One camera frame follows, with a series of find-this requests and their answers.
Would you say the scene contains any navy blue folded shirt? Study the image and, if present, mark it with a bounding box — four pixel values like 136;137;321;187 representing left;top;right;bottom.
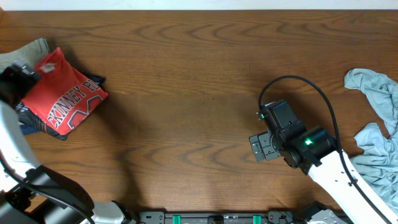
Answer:
19;124;39;135

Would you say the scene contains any beige folded shirt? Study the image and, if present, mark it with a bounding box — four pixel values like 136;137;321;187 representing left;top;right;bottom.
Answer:
1;38;50;72

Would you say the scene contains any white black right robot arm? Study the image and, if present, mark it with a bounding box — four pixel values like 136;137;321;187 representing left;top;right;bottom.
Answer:
249;100;397;223

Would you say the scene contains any light blue t-shirt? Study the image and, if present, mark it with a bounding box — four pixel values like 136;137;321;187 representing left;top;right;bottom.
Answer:
344;68;397;213

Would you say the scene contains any red t-shirt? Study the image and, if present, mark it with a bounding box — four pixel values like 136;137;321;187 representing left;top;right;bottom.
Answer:
22;47;109;135

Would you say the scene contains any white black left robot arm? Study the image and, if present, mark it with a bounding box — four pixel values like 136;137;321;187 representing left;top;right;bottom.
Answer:
1;60;139;224

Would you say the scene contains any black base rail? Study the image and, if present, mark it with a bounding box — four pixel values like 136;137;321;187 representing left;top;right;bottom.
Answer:
138;210;355;224

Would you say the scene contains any black orange patterned shirt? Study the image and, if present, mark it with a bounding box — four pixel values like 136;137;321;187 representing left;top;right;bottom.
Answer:
16;75;105;140

